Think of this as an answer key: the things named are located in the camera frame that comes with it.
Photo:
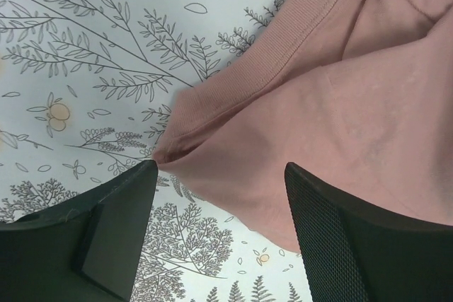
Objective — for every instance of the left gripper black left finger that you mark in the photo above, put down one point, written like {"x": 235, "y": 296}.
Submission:
{"x": 84, "y": 249}

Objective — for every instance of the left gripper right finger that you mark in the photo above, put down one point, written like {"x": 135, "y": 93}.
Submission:
{"x": 356, "y": 251}

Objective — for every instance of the pink printed t shirt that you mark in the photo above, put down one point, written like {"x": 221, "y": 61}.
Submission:
{"x": 357, "y": 92}

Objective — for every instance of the floral table mat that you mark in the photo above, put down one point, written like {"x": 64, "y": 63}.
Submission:
{"x": 87, "y": 88}

